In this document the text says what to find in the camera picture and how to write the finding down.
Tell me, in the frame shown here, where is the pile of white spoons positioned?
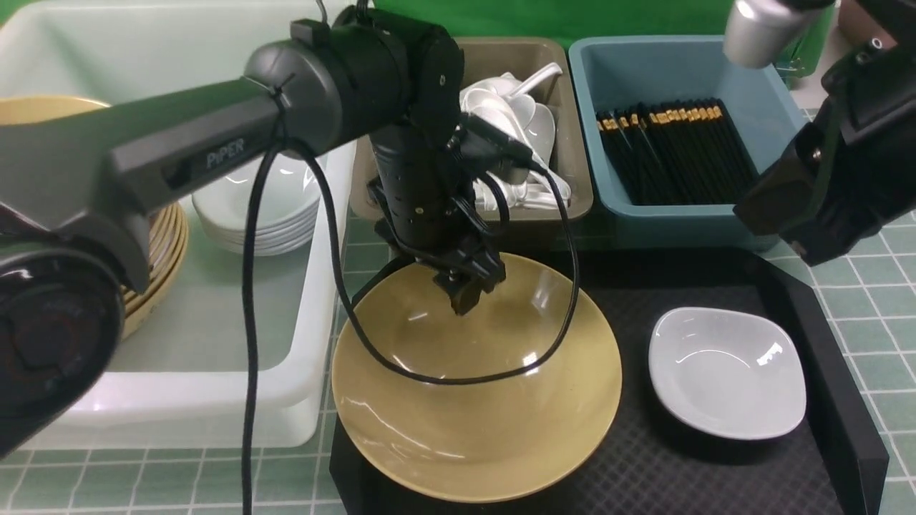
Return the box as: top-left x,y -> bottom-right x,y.
460,62 -> 572,210

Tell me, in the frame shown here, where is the green fabric backdrop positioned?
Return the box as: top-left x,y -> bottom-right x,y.
372,0 -> 837,78

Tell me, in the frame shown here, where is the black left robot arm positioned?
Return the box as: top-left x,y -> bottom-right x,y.
2,1 -> 543,456

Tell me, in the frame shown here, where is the yellow noodle bowl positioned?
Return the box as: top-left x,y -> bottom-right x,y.
331,254 -> 623,503

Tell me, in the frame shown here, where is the blue plastic bin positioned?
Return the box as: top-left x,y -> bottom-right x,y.
568,35 -> 806,252

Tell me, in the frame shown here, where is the bundle of black chopsticks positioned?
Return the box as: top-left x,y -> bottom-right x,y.
595,97 -> 758,205

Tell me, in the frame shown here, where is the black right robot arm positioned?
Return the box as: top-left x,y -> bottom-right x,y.
733,1 -> 914,266

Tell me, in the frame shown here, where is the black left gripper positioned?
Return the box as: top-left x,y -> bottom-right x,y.
369,122 -> 533,316

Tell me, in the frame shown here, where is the green checked tablecloth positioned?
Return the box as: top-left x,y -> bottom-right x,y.
2,215 -> 914,514

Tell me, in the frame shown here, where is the stack of yellow bowls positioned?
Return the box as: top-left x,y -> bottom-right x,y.
1,95 -> 190,341

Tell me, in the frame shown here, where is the black plastic serving tray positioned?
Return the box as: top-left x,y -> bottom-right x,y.
329,248 -> 890,514

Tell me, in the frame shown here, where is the pink bin corner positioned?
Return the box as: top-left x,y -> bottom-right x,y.
838,1 -> 912,50

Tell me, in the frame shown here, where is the olive brown plastic bin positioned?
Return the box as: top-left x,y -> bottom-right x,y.
350,38 -> 594,252

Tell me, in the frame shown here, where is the white square sauce dish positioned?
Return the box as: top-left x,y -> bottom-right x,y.
648,307 -> 807,442

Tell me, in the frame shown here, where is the stack of white dishes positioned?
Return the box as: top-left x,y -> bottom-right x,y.
192,155 -> 321,255

